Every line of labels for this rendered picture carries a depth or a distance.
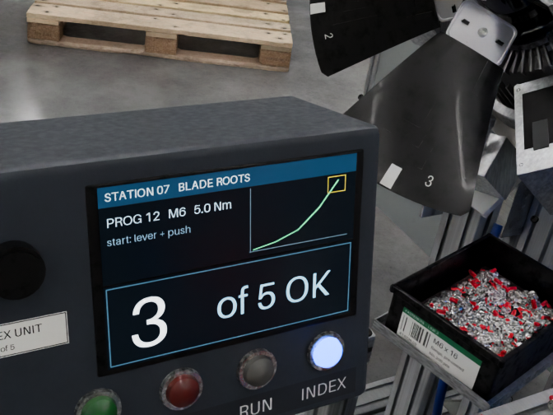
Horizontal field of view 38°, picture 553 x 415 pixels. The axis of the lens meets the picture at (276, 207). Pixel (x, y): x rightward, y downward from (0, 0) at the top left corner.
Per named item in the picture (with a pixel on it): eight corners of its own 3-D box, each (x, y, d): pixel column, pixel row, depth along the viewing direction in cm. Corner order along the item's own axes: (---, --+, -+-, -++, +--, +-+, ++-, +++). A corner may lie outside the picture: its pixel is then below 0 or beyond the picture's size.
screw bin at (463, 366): (476, 272, 117) (489, 231, 113) (579, 337, 107) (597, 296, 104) (378, 328, 103) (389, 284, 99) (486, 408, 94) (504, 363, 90)
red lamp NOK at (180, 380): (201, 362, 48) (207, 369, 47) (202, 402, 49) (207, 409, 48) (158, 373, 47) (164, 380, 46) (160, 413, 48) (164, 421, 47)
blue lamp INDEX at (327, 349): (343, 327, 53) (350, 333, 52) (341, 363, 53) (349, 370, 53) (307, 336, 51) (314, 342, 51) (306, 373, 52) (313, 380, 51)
